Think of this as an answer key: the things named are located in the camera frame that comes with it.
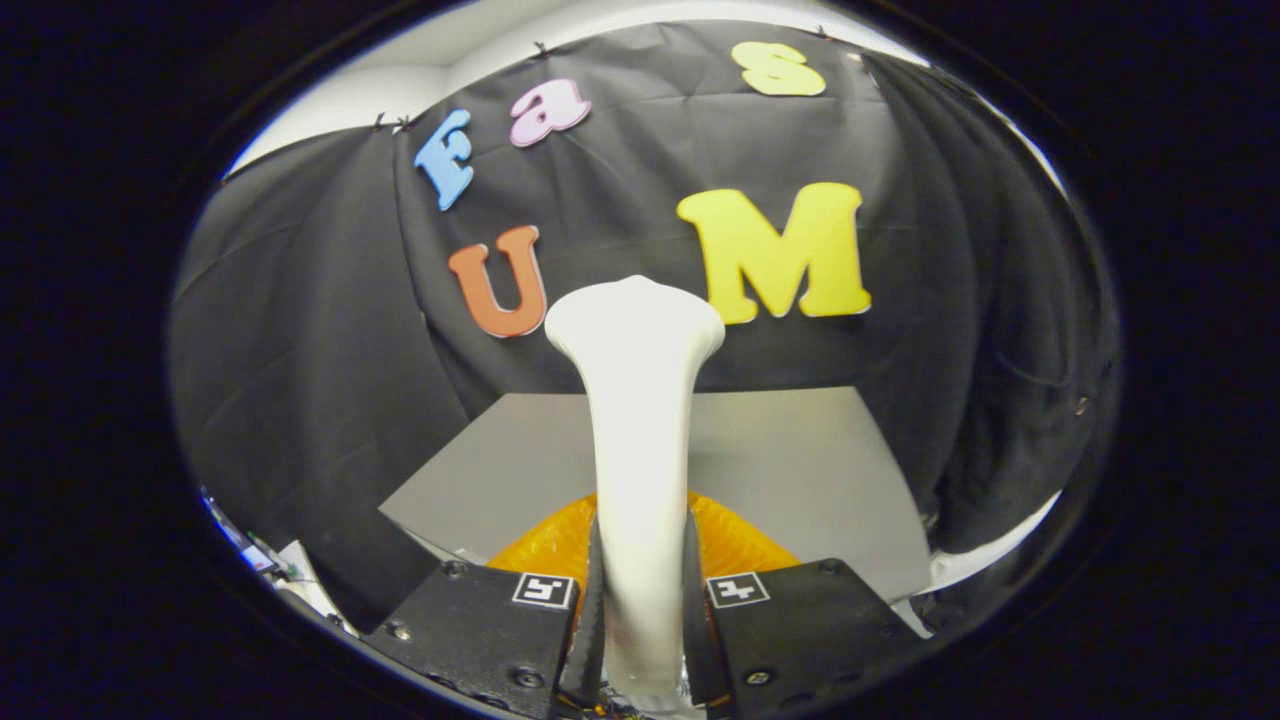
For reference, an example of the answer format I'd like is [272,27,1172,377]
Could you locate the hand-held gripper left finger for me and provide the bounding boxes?
[362,490,606,720]

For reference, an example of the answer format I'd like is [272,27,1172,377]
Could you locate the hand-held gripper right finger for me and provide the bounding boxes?
[683,490,926,720]

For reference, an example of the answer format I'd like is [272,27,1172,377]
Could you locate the white garment steamer head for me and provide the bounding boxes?
[544,275,727,715]

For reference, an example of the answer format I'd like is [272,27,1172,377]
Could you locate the grey cabinet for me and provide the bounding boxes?
[378,387,934,604]

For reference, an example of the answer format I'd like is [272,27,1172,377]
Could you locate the blue and white papers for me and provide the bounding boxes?
[198,488,336,626]

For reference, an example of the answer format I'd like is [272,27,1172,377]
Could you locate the black backdrop cloth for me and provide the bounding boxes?
[168,20,1121,637]

